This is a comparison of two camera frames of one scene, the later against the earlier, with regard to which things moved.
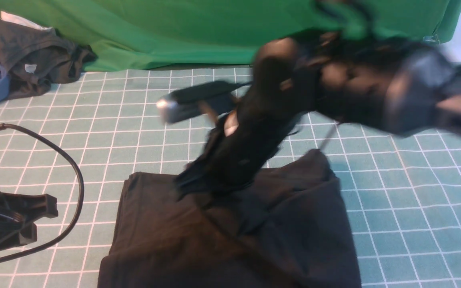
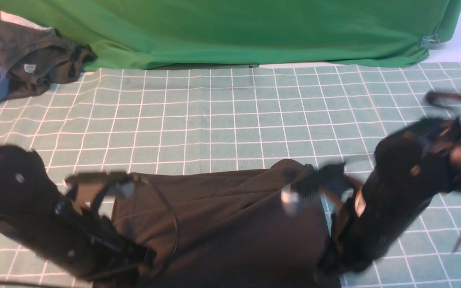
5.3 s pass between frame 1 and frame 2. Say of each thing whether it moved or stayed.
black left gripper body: moved
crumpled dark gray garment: stayed
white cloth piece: stayed
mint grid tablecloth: stayed
